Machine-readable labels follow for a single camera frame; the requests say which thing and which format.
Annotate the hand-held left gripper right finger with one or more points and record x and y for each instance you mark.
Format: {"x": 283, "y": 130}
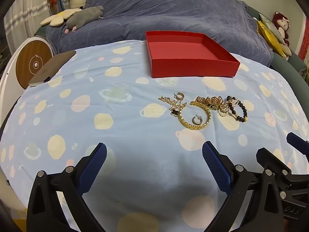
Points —
{"x": 216, "y": 169}

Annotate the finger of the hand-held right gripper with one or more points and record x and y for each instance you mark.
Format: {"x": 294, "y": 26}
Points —
{"x": 272, "y": 160}
{"x": 299, "y": 142}

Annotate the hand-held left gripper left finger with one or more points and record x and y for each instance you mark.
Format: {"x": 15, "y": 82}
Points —
{"x": 93, "y": 166}

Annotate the gold hoop earring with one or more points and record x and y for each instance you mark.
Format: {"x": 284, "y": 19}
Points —
{"x": 179, "y": 94}
{"x": 196, "y": 120}

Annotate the gold bangle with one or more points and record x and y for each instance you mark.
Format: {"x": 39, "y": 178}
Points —
{"x": 183, "y": 122}

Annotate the gold wristwatch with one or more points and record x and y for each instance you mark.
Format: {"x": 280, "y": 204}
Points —
{"x": 205, "y": 100}

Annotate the red cardboard box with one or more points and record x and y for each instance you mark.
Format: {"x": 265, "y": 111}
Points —
{"x": 193, "y": 64}

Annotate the planet print blue cloth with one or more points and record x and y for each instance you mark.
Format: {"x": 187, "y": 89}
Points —
{"x": 96, "y": 116}

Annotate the green sofa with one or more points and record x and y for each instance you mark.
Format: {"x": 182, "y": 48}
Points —
{"x": 293, "y": 62}

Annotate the red patterned strip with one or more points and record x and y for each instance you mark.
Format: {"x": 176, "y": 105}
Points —
{"x": 303, "y": 43}

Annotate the brown flat pad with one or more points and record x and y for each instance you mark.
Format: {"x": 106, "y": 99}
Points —
{"x": 52, "y": 67}

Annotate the yellow cushion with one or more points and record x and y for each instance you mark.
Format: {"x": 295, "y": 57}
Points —
{"x": 270, "y": 38}

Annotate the red monkey plush toy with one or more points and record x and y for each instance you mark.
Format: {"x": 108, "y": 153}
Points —
{"x": 281, "y": 25}

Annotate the grey-green cushion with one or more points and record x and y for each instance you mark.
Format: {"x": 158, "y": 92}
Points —
{"x": 271, "y": 26}

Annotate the white appliance with wooden disc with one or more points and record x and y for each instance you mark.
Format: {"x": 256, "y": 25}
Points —
{"x": 32, "y": 62}

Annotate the grey plush toy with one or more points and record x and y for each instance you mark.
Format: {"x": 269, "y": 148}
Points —
{"x": 83, "y": 17}

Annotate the flower shaped cushion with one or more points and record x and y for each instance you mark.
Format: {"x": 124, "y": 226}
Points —
{"x": 56, "y": 18}

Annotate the blue blanket covered sofa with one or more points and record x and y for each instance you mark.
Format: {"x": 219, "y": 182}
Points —
{"x": 157, "y": 12}

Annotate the white curtain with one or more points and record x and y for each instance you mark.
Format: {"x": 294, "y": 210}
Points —
{"x": 26, "y": 12}

